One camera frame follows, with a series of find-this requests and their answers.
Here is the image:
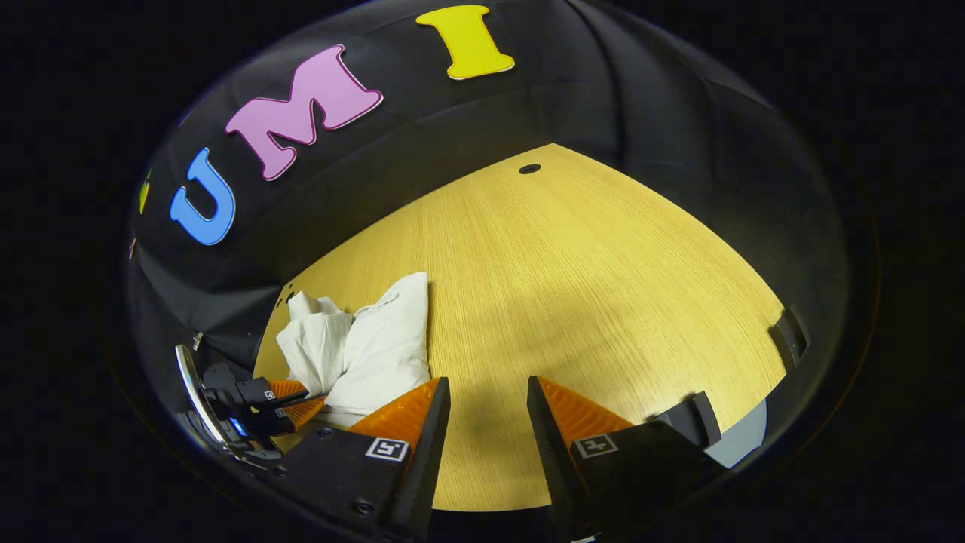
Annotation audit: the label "black table edge clamp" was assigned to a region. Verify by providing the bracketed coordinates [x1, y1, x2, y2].
[767, 308, 809, 370]
[650, 391, 723, 451]

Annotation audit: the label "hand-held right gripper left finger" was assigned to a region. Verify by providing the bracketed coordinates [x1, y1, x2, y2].
[268, 376, 452, 542]

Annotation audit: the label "black backdrop cloth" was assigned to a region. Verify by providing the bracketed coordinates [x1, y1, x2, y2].
[127, 0, 849, 423]

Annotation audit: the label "white jeans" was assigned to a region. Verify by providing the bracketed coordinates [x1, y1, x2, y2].
[275, 271, 432, 429]

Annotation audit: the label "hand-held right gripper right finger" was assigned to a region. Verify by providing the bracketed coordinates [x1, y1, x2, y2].
[526, 375, 728, 543]

